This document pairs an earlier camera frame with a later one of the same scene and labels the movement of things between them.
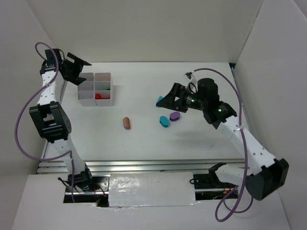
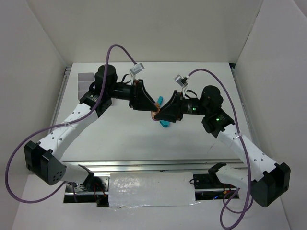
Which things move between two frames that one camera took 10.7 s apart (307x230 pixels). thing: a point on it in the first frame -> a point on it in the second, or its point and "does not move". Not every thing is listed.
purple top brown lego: [126, 122] -> [153, 113]
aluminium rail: [169, 166] does not move
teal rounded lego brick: [163, 121] does not move
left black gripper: [67, 69] -> [135, 94]
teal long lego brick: [160, 97] does not move
